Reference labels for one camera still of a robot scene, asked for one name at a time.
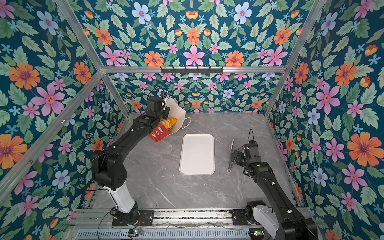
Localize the fake croissant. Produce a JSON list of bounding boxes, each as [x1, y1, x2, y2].
[[160, 118, 177, 132]]

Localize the metal silicone-tipped tongs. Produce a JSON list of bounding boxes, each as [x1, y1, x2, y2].
[[227, 139, 240, 173]]

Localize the red white paper bag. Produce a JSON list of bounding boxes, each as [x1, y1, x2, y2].
[[148, 98, 192, 143]]

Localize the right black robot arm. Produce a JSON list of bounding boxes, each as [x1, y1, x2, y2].
[[227, 140, 318, 240]]

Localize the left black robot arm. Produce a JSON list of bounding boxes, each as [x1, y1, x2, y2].
[[92, 97, 170, 226]]

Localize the white rectangular tray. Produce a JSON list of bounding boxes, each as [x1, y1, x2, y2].
[[179, 134, 215, 176]]

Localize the black wall hook rail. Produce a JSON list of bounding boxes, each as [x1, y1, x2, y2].
[[160, 67, 224, 74]]

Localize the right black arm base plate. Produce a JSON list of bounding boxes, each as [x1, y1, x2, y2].
[[229, 209, 255, 226]]

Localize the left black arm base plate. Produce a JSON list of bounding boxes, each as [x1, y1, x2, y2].
[[111, 210, 155, 227]]

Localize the aluminium front mounting rail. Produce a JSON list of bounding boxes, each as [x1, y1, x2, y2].
[[69, 208, 243, 228]]

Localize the white perforated cable duct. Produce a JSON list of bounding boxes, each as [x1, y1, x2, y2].
[[75, 229, 251, 240]]

